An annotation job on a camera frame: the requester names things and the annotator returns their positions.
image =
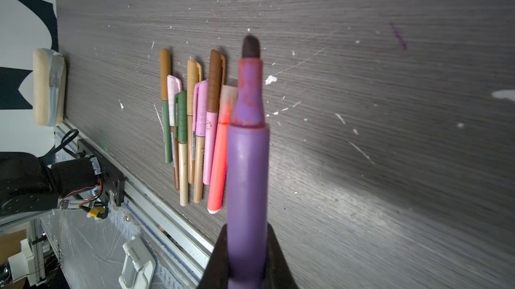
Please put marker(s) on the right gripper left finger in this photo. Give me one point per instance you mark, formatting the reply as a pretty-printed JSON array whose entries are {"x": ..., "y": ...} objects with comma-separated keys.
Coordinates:
[{"x": 216, "y": 273}]

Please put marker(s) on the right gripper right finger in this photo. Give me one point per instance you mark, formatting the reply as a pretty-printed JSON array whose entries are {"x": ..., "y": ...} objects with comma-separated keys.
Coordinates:
[{"x": 277, "y": 271}]

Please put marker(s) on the pink-red marker pen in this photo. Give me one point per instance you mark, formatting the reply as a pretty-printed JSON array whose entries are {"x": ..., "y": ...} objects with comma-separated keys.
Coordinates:
[{"x": 219, "y": 166}]

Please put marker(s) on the purple marker pen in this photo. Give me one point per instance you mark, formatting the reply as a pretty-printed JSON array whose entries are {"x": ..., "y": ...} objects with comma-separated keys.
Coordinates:
[{"x": 247, "y": 174}]

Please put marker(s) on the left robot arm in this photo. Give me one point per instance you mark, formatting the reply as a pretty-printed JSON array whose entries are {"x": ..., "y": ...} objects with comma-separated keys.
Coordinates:
[{"x": 28, "y": 184}]

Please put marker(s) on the pink cap beige pen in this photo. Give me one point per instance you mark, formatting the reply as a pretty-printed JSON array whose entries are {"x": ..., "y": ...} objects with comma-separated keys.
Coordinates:
[{"x": 199, "y": 129}]

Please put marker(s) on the green cap beige pen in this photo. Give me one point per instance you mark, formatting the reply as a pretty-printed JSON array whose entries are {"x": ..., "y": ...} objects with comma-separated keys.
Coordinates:
[{"x": 181, "y": 134}]

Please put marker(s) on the tan cap beige pen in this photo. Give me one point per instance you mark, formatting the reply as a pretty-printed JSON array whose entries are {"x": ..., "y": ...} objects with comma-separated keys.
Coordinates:
[{"x": 194, "y": 75}]

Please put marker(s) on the gold cap green pen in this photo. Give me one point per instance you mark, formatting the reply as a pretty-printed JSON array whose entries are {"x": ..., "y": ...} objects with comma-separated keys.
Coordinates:
[{"x": 165, "y": 69}]

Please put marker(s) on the white plastic clip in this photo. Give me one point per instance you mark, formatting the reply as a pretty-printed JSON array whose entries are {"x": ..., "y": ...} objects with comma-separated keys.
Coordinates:
[{"x": 139, "y": 265}]

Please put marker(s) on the beige foam pad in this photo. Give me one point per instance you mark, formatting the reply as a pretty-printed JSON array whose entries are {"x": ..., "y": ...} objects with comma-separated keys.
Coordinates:
[{"x": 50, "y": 76}]

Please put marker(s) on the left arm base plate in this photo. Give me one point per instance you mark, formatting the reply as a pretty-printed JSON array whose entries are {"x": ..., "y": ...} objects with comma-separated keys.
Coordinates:
[{"x": 112, "y": 178}]

